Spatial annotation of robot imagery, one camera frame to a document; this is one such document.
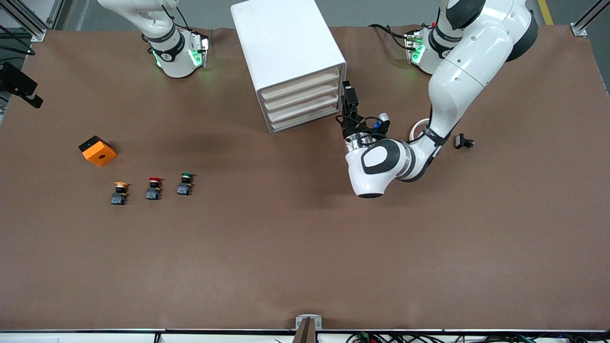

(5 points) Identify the cream cabinet drawer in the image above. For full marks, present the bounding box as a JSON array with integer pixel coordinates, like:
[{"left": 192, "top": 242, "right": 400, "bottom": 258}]
[
  {"left": 261, "top": 68, "right": 341, "bottom": 101},
  {"left": 270, "top": 104, "right": 342, "bottom": 131},
  {"left": 266, "top": 92, "right": 341, "bottom": 122},
  {"left": 264, "top": 80, "right": 341, "bottom": 111}
]

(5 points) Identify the yellow push button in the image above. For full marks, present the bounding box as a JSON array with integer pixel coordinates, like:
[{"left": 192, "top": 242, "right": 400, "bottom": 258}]
[{"left": 111, "top": 182, "right": 129, "bottom": 206}]

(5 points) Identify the white drawer cabinet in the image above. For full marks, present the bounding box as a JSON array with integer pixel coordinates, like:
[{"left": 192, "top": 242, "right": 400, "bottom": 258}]
[{"left": 231, "top": 0, "right": 347, "bottom": 134}]

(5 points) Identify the orange box with hole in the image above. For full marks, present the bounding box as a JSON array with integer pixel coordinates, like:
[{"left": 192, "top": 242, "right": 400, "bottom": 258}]
[{"left": 79, "top": 135, "right": 117, "bottom": 167}]

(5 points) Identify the aluminium frame profile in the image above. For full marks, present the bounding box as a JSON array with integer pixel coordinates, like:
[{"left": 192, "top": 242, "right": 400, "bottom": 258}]
[
  {"left": 572, "top": 0, "right": 610, "bottom": 37},
  {"left": 0, "top": 0, "right": 66, "bottom": 44}
]

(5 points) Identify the white curved plastic ring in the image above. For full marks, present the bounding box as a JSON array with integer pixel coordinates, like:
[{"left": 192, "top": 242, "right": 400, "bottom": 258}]
[{"left": 409, "top": 118, "right": 432, "bottom": 143}]

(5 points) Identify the black arm base cable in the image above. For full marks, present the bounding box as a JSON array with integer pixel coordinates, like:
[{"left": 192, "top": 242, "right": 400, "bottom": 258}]
[{"left": 368, "top": 23, "right": 413, "bottom": 51}]

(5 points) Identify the grey metal bracket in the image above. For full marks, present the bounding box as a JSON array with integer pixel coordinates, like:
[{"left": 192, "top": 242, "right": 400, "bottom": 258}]
[{"left": 295, "top": 314, "right": 323, "bottom": 331}]

